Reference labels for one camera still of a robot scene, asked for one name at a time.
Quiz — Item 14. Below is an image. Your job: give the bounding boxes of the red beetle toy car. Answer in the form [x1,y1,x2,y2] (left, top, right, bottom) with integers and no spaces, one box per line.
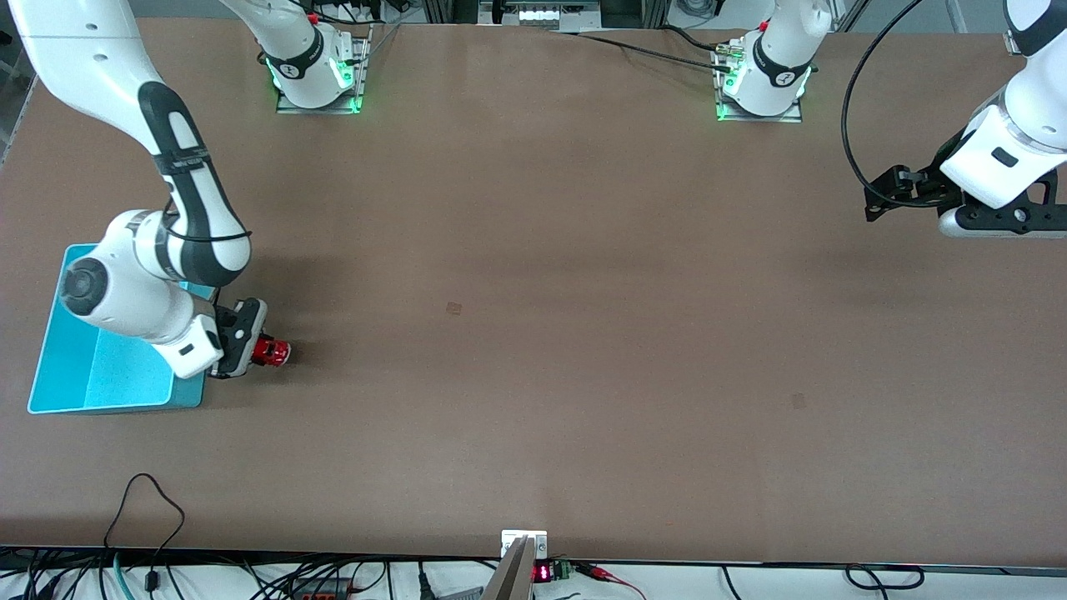
[253,335,293,368]

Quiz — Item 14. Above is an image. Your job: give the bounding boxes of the blue plastic box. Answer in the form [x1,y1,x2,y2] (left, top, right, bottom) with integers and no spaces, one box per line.
[28,242,219,415]

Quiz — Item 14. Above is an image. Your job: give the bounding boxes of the orange black power strip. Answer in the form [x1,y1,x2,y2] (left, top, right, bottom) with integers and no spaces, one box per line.
[288,575,353,600]

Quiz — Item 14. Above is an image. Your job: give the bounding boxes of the white mounting plate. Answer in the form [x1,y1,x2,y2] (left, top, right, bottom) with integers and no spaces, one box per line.
[501,530,549,559]

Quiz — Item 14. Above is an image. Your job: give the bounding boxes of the red clip leads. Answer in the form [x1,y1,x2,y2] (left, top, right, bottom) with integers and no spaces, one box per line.
[574,563,648,600]

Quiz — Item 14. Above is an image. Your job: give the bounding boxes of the white power strip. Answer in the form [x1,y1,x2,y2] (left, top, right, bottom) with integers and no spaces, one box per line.
[517,4,603,26]

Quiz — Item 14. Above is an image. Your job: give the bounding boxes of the black looped cable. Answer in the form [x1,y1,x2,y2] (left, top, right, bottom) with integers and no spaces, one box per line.
[102,473,187,576]

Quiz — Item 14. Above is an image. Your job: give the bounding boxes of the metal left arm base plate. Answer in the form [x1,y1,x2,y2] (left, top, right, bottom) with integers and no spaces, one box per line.
[713,37,805,124]

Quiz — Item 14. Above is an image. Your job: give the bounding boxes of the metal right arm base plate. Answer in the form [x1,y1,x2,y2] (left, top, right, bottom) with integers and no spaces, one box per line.
[275,23,369,116]

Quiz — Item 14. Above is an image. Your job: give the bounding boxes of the short thick black cable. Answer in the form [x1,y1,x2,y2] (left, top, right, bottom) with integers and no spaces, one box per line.
[663,25,734,53]

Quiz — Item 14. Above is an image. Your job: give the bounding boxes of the long thin black cable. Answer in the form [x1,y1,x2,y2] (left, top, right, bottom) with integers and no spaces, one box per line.
[542,30,736,76]

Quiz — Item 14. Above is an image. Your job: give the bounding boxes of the thin grey wire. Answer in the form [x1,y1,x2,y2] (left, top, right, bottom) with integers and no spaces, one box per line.
[360,23,403,68]

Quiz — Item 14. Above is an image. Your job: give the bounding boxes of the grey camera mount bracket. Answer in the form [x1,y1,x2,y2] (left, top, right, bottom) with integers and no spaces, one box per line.
[482,536,535,600]

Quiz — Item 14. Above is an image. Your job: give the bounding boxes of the black coiled cable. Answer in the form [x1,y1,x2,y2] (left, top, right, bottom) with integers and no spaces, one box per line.
[844,564,926,591]

